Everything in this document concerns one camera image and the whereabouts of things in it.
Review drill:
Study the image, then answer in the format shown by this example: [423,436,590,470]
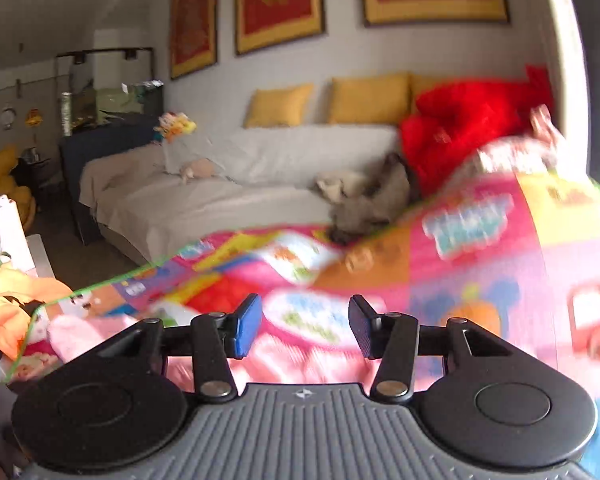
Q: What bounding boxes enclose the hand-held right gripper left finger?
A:
[100,294,263,404]

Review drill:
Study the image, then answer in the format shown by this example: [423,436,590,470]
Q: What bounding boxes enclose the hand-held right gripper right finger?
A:
[348,295,512,402]

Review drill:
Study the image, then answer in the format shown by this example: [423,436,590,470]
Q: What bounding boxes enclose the pink corduroy garment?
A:
[47,311,146,366]

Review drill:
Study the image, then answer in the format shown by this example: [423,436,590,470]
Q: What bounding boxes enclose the pink and white clothes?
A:
[526,104,565,148]

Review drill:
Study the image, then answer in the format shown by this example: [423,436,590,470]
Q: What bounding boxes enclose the colourful printed play mat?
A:
[2,142,600,480]

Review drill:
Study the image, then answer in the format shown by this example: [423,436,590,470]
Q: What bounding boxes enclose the sofa with pale cover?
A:
[77,124,412,267]

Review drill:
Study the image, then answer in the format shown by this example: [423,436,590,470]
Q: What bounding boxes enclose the grey brown cloth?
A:
[327,152,422,246]

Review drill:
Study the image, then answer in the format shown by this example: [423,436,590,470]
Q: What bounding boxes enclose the pale pink plush toy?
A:
[179,158,216,184]

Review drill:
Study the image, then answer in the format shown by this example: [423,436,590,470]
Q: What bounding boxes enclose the yellow and white plush toy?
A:
[153,112,198,144]

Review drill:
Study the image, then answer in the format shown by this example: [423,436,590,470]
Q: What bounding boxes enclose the yellow cushion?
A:
[244,83,315,129]
[410,74,462,112]
[327,73,412,125]

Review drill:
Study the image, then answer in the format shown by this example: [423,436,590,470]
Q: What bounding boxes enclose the red plush toy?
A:
[399,64,554,197]

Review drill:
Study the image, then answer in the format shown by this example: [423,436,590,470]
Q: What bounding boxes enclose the orange cloth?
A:
[0,266,74,361]

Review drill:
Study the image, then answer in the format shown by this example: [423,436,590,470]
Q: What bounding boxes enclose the dark blue upholstered furniture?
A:
[60,114,162,243]

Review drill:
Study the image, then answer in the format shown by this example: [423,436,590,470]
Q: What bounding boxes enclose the white and pink box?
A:
[0,197,37,282]

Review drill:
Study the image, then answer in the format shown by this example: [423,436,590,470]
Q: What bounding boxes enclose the glass aquarium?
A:
[55,47,166,137]

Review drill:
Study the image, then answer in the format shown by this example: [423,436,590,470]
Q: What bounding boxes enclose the yellow chair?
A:
[0,146,37,233]

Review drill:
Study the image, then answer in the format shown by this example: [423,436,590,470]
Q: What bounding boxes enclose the white post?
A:
[536,0,589,173]

